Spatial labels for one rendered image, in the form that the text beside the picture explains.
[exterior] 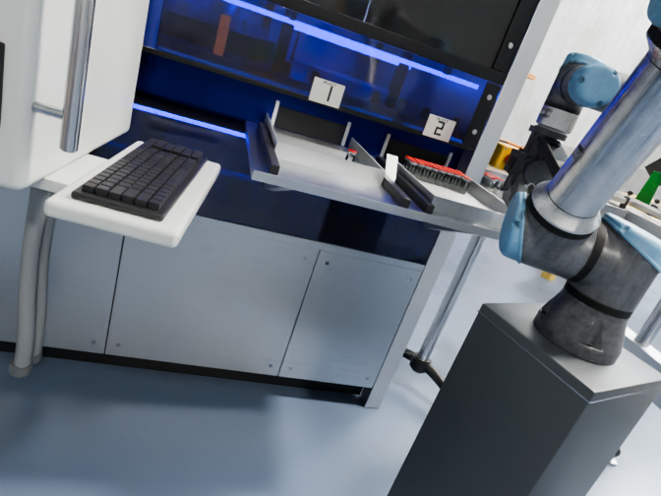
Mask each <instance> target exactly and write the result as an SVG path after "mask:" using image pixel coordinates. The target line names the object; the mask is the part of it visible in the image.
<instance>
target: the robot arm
mask: <svg viewBox="0 0 661 496"><path fill-rule="evenodd" d="M647 18H648V20H649V21H650V22H651V25H650V27H649V28H648V30H647V31H646V39H647V44H648V50H647V52H646V53H645V55H644V56H643V57H642V59H641V60H640V61H639V63H638V64H637V65H636V67H635V68H634V69H633V71H632V72H631V74H630V75H628V74H625V73H622V72H619V71H617V70H616V69H615V68H613V67H612V66H610V65H607V64H604V63H603V61H602V60H601V59H599V58H596V57H594V56H591V55H588V54H584V53H580V52H571V53H569V54H568V55H567V57H566V59H565V61H564V63H563V64H562V65H561V67H560V69H559V73H558V75H557V77H556V79H555V81H554V83H553V85H552V87H551V89H550V91H549V93H548V95H547V97H546V100H545V102H544V104H543V106H542V108H541V110H540V113H539V115H538V117H537V119H536V123H538V124H537V125H530V127H529V129H528V131H530V132H531V134H530V136H529V138H528V140H527V142H526V145H525V147H524V148H523V149H522V147H523V146H521V147H520V148H519V149H518V150H517V149H514V148H512V150H511V153H510V155H509V158H508V160H507V162H506V164H505V166H504V168H503V170H505V171H506V172H507V173H508V174H509V175H510V176H513V178H512V180H511V189H510V190H507V191H505V192H504V193H503V196H502V198H503V201H504V202H505V204H506V205H507V207H508V209H507V211H506V214H505V217H504V221H503V224H502V228H501V233H500V239H499V248H500V251H501V253H502V254H503V255H504V256H505V257H507V258H510V259H512V260H515V261H517V262H518V263H519V264H520V263H522V264H524V265H527V266H530V267H533V268H535V269H538V270H541V271H544V272H546V273H549V274H552V275H555V276H557V277H560V278H563V279H567V282H566V283H565V285H564V287H563V288H562V290H560V291H559V292H558V293H557V294H556V295H555V296H554V297H552V298H551V299H550V300H549V301H548V302H547V303H546V304H545V305H543V306H542V307H541V308H540V309H539V311H538V312H537V314H536V316H535V318H534V320H533V322H534V325H535V327H536V328H537V330H538V331H539V332H540V333H541V334H542V335H543V336H544V337H545V338H546V339H548V340H549V341H551V342H552V343H553V344H555V345H556V346H558V347H559V348H561V349H563V350H564V351H566V352H568V353H570V354H572V355H574V356H576V357H578V358H580V359H583V360H585V361H588V362H591V363H594V364H598V365H605V366H609V365H613V364H615V363H616V361H617V359H618V358H619V356H620V355H621V353H622V349H623V344H624V339H625V334H626V329H627V324H628V321H629V319H630V317H631V315H632V313H633V312H634V310H635V309H636V307H637V306H638V304H639V303H640V301H641V300H642V298H643V296H644V295H645V293H646V292H647V290H648V289H649V287H650V286H651V285H652V283H653V282H654V280H655V279H656V277H657V275H658V274H660V273H661V240H660V239H658V238H657V237H655V236H653V235H652V234H650V233H648V232H646V231H645V230H643V229H641V228H639V227H637V226H636V225H634V224H632V223H630V222H628V221H626V220H624V219H622V218H620V217H617V216H615V215H612V214H610V213H606V214H605V215H603V216H601V215H600V211H601V210H602V208H603V207H604V206H605V205H606V204H607V203H608V202H609V201H610V200H611V199H612V197H613V196H614V195H615V194H616V193H617V192H618V191H619V190H620V189H621V188H622V186H623V185H624V184H625V183H626V182H627V181H628V180H629V179H630V178H631V177H632V175H633V174H634V173H635V172H636V171H637V170H638V169H639V168H640V167H641V166H642V164H643V163H644V162H645V161H646V160H647V159H648V158H649V157H650V156H651V155H652V153H653V152H654V151H655V150H656V149H657V148H658V147H659V146H660V145H661V0H649V3H648V7H647ZM583 107H587V108H590V109H593V110H595V111H598V112H601V114H600V116H599V117H598V118H597V120H596V121H595V122H594V124H593V125H592V126H591V128H590V129H589V130H588V132H587V133H586V134H585V136H584V137H583V139H582V140H581V141H580V143H579V144H578V145H577V147H576V148H575V149H574V151H573V152H572V153H571V155H570V156H568V155H567V153H566V151H565V149H564V147H563V146H562V144H561V142H560V141H563V142H565V141H566V139H567V137H568V136H567V134H570V133H571V131H572V129H573V127H574V125H575V123H576V121H577V119H578V117H579V114H580V112H581V110H582V108H583ZM577 115H578V116H577ZM557 140H560V141H557ZM529 183H533V184H534V185H532V184H531V185H529V186H528V187H527V189H526V187H525V184H526V185H528V184H529Z"/></svg>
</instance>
